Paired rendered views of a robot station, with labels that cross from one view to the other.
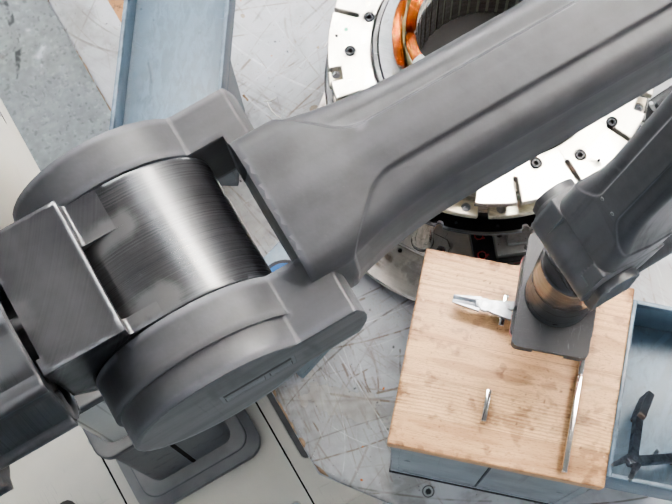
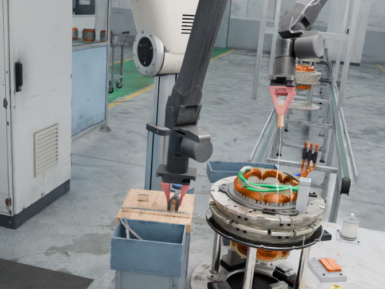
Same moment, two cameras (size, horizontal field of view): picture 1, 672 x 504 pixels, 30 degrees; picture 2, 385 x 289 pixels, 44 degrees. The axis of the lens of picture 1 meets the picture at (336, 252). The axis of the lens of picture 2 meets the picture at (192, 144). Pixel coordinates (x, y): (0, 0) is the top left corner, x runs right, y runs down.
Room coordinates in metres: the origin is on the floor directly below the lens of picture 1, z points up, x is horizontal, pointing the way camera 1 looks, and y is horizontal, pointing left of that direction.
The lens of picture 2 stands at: (-0.09, -1.32, 1.60)
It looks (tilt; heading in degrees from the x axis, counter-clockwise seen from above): 17 degrees down; 73
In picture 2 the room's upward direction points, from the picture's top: 5 degrees clockwise
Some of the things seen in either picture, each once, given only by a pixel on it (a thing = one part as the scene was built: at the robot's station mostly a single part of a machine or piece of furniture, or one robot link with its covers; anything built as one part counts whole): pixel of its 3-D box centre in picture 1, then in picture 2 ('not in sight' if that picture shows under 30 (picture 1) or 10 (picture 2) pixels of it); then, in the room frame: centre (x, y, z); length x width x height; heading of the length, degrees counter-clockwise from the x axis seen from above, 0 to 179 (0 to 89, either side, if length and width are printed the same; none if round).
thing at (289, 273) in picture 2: not in sight; (285, 270); (0.61, -0.15, 0.83); 0.05 x 0.04 x 0.02; 116
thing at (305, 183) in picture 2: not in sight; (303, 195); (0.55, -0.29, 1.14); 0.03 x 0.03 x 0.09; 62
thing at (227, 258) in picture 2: not in sight; (233, 253); (0.47, -0.06, 0.85); 0.06 x 0.04 x 0.05; 18
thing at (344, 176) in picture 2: not in sight; (309, 94); (3.68, 5.06, 0.40); 9.75 x 0.62 x 0.79; 60
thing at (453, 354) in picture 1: (511, 366); (158, 209); (0.19, -0.15, 1.05); 0.20 x 0.19 x 0.02; 71
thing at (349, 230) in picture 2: not in sight; (349, 227); (1.01, 0.10, 0.82); 0.06 x 0.06 x 0.06
